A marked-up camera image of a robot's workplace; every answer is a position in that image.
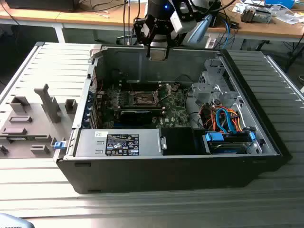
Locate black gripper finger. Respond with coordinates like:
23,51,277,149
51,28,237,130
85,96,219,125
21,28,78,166
143,35,152,58
165,35,172,60

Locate CPU with silver top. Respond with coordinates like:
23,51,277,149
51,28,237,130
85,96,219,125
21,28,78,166
150,51,167,61

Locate metal socket cover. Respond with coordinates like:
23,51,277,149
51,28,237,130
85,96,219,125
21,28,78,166
153,82,172,105

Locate CPU socket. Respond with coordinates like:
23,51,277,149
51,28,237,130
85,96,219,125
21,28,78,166
132,90,159,106

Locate CPU cooler with copper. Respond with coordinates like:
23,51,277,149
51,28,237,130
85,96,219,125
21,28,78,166
240,6,257,24

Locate white power strip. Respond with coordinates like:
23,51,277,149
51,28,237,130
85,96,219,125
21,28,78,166
204,35,217,49

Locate silver drive cage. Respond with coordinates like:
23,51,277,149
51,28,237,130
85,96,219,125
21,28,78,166
191,58,247,109

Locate green motherboard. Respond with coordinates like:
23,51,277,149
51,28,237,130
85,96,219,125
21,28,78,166
95,82,193,130

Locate black graphics card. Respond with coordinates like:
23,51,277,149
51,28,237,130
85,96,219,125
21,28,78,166
118,108,154,126

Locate wooden desk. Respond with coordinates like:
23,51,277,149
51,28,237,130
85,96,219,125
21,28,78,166
206,0,304,45
0,0,149,43

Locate grey optical drive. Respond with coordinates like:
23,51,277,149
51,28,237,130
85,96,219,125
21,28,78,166
254,9,273,24

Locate grey power supply unit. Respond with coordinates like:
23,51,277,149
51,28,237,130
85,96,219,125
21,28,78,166
73,129,164,158

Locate hard disk in blue carrier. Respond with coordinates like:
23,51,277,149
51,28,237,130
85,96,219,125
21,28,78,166
203,131,258,155

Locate grey parts rack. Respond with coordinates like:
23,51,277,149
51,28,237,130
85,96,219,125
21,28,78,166
0,83,79,160

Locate black flat device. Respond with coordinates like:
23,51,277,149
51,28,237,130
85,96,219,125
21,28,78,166
4,0,78,13

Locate black PC case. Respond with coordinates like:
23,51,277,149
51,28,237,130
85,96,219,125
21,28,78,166
55,45,293,194

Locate blue box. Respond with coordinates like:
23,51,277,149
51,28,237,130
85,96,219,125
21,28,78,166
265,0,295,8

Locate white papers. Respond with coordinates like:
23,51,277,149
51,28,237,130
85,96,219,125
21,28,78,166
273,8,304,26

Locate pale grey rounded object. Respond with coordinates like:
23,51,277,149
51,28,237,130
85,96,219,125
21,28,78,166
0,212,33,228

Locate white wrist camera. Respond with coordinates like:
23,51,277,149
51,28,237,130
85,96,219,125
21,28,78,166
170,9,190,34

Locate red yellow power wires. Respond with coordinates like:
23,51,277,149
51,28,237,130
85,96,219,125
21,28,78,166
199,104,216,128

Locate blue data cable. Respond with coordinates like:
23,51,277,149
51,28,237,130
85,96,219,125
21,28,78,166
215,106,235,135

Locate orange data cable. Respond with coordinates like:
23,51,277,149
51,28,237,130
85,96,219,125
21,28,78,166
227,108,244,133

